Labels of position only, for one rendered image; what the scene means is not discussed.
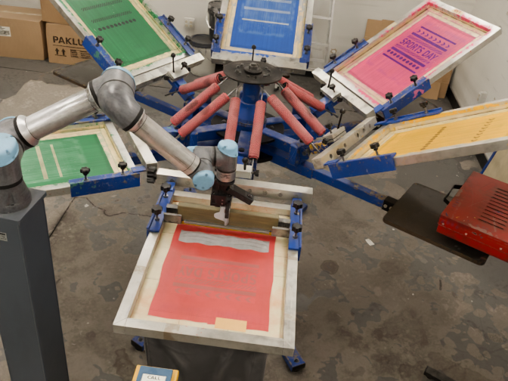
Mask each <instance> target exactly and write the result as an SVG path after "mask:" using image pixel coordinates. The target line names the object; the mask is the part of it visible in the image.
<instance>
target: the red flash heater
mask: <svg viewBox="0 0 508 381"><path fill-rule="evenodd" d="M437 224H438V227H437V230H436V232H439V233H440V234H443V235H445V236H447V237H450V238H452V239H454V240H457V241H459V242H461V243H464V244H466V245H468V246H471V247H473V248H475V249H477V250H480V251H482V252H485V253H487V254H489V255H490V256H493V257H495V258H498V259H500V260H502V261H505V262H507V263H508V184H507V183H505V182H502V181H499V180H497V179H494V178H491V177H488V176H487V175H483V174H481V173H478V172H475V171H473V172H472V174H471V175H470V176H469V177H468V178H467V180H466V181H465V183H464V184H463V186H462V187H461V188H460V189H459V190H458V192H457V193H456V195H455V196H454V198H453V199H452V200H451V201H450V202H449V204H448V205H447V207H446V208H445V209H444V211H443V212H442V213H441V214H440V216H439V219H438V223H437Z"/></svg>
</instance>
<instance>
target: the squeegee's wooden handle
mask: <svg viewBox="0 0 508 381"><path fill-rule="evenodd" d="M220 208H221V207H215V206H206V205H200V204H194V203H183V202H179V203H178V214H180V215H182V217H181V220H182V221H184V220H185V219H187V220H192V221H204V222H209V223H216V224H222V225H224V224H225V222H224V221H222V220H220V219H217V218H215V217H214V214H215V213H217V212H220ZM278 221H279V215H276V214H270V213H263V212H253V211H246V210H240V209H230V213H229V222H228V225H233V226H239V227H245V228H256V229H262V230H268V231H269V232H272V227H273V226H274V227H277V226H278Z"/></svg>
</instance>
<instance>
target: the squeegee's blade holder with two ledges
mask: <svg viewBox="0 0 508 381"><path fill-rule="evenodd" d="M184 223H186V224H192V225H203V226H209V227H215V228H226V229H232V230H239V231H249V232H256V233H262V234H269V231H268V230H262V229H256V228H245V227H239V226H233V225H226V226H225V225H222V224H216V223H209V222H204V221H192V220H187V219H185V220H184Z"/></svg>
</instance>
